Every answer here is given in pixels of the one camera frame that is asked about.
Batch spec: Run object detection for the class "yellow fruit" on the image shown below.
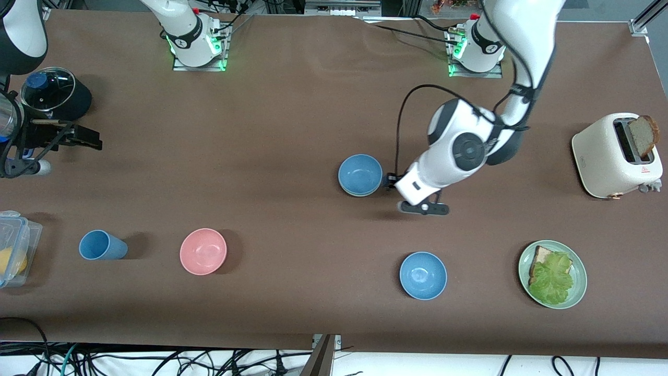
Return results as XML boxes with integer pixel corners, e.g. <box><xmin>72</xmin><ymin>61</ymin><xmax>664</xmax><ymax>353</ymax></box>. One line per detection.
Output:
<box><xmin>0</xmin><ymin>248</ymin><xmax>28</xmax><ymax>276</ymax></box>

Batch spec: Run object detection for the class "brown bread slice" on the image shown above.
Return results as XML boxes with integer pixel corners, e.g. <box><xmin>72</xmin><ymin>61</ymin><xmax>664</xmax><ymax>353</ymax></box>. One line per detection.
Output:
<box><xmin>628</xmin><ymin>115</ymin><xmax>660</xmax><ymax>157</ymax></box>

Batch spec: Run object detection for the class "green lettuce leaf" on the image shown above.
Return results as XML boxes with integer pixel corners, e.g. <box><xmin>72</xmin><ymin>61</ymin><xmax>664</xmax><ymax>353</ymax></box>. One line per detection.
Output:
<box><xmin>528</xmin><ymin>252</ymin><xmax>575</xmax><ymax>306</ymax></box>

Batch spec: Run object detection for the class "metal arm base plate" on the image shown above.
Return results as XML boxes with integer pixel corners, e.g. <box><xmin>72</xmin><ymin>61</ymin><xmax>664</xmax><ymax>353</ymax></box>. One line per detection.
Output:
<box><xmin>172</xmin><ymin>21</ymin><xmax>229</xmax><ymax>72</ymax></box>
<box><xmin>448</xmin><ymin>26</ymin><xmax>504</xmax><ymax>79</ymax></box>

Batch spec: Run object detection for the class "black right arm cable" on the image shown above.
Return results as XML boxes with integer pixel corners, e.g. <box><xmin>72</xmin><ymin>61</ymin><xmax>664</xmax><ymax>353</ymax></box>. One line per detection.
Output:
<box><xmin>0</xmin><ymin>123</ymin><xmax>71</xmax><ymax>178</ymax></box>

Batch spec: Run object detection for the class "grey metal rack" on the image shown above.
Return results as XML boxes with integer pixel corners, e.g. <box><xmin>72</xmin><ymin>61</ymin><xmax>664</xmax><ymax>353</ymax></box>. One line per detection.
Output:
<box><xmin>305</xmin><ymin>0</ymin><xmax>381</xmax><ymax>16</ymax></box>

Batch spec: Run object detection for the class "clear plastic container blue lid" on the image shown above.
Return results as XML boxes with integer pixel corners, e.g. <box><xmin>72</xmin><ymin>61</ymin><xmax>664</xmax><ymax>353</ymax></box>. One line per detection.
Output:
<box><xmin>0</xmin><ymin>210</ymin><xmax>43</xmax><ymax>289</ymax></box>

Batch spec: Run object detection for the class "blue cup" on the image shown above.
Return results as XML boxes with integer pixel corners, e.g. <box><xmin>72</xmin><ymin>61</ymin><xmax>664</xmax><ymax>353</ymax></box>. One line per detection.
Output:
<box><xmin>79</xmin><ymin>230</ymin><xmax>128</xmax><ymax>261</ymax></box>

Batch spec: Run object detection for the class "aluminium frame profile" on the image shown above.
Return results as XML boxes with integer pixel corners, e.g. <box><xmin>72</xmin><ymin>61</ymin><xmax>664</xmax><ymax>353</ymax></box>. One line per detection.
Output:
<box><xmin>629</xmin><ymin>0</ymin><xmax>668</xmax><ymax>36</ymax></box>

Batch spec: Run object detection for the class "dark saucepan blue handle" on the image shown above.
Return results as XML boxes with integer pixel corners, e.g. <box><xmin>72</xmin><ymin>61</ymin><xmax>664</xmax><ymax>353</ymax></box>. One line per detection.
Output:
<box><xmin>20</xmin><ymin>67</ymin><xmax>93</xmax><ymax>123</ymax></box>

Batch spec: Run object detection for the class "cream toaster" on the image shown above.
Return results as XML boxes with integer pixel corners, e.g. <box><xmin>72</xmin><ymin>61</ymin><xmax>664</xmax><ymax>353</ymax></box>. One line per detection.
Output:
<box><xmin>571</xmin><ymin>113</ymin><xmax>664</xmax><ymax>200</ymax></box>

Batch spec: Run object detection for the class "blue bowl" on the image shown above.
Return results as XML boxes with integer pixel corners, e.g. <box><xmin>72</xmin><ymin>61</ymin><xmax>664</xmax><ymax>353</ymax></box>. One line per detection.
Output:
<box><xmin>338</xmin><ymin>154</ymin><xmax>383</xmax><ymax>195</ymax></box>
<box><xmin>399</xmin><ymin>251</ymin><xmax>448</xmax><ymax>301</ymax></box>

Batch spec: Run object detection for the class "glass lid blue knob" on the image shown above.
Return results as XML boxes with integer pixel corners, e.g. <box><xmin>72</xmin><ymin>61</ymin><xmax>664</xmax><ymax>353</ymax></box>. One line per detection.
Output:
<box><xmin>20</xmin><ymin>67</ymin><xmax>77</xmax><ymax>112</ymax></box>

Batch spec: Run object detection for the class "metal table bracket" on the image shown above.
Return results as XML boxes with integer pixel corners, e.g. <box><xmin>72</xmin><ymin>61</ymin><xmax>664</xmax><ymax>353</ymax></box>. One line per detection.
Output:
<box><xmin>300</xmin><ymin>334</ymin><xmax>342</xmax><ymax>376</ymax></box>

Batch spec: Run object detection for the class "teal cable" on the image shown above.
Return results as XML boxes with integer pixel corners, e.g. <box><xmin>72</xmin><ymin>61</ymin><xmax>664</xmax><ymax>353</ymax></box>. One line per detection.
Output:
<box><xmin>62</xmin><ymin>344</ymin><xmax>79</xmax><ymax>376</ymax></box>

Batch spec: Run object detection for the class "green plate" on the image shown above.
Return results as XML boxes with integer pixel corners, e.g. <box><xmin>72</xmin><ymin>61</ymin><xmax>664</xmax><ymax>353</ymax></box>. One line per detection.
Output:
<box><xmin>518</xmin><ymin>240</ymin><xmax>588</xmax><ymax>310</ymax></box>

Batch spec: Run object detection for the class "pink bowl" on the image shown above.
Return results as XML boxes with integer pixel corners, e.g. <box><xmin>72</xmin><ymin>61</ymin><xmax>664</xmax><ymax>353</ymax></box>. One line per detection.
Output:
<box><xmin>180</xmin><ymin>228</ymin><xmax>228</xmax><ymax>276</ymax></box>

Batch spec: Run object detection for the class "white bread slice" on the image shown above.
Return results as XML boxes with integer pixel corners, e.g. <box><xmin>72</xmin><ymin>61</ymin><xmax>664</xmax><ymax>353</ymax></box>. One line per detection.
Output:
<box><xmin>528</xmin><ymin>245</ymin><xmax>559</xmax><ymax>285</ymax></box>

